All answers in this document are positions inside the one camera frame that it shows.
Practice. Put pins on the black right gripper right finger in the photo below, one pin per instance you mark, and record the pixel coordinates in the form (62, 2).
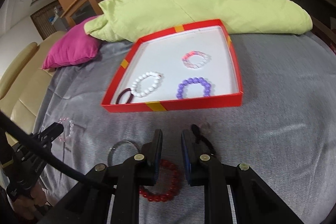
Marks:
(201, 167)

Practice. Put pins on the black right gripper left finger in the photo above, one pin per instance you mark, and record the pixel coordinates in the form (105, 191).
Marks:
(142, 168)

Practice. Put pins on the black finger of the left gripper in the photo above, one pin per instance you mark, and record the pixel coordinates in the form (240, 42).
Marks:
(49, 134)

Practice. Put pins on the person's left hand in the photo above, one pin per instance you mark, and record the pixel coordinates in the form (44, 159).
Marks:
(25, 206)

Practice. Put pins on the silver metal bangle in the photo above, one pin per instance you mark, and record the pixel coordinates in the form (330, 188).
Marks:
(121, 151)

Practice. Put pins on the beige leather sofa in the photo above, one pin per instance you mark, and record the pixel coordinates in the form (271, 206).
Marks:
(24, 83)

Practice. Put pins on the magenta pillow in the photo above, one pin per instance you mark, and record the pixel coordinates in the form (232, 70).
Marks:
(74, 48)

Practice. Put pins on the grey blanket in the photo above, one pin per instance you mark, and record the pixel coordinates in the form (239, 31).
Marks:
(284, 129)

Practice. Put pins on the red shallow box lid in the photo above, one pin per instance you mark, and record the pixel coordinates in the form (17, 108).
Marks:
(191, 66)

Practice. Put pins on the light green folded quilt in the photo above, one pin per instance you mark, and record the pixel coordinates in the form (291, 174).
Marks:
(133, 19)

